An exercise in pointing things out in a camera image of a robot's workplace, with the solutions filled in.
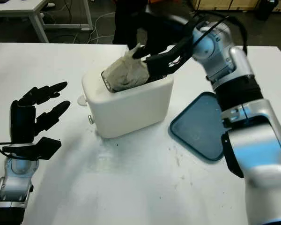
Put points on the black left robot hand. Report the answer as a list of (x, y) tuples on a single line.
[(22, 122)]

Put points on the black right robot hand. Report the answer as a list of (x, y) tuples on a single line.
[(164, 32)]

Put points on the pale bread slice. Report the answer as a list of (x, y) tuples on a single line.
[(126, 72)]

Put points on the white two-slot toaster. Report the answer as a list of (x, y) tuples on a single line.
[(131, 112)]

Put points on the blue plastic tray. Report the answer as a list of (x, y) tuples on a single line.
[(199, 133)]

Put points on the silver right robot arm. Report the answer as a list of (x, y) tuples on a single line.
[(248, 131)]

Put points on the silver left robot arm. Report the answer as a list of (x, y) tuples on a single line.
[(11, 185)]

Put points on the person in black trousers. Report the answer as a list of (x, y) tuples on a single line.
[(124, 18)]

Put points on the black bin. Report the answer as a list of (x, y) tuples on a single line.
[(267, 10)]

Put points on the white office desk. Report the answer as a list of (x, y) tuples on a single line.
[(14, 4)]

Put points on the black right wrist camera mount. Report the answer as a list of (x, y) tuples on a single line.
[(159, 65)]

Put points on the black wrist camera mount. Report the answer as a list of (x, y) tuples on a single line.
[(46, 146), (159, 65)]

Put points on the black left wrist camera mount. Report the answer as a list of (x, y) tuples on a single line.
[(46, 146)]

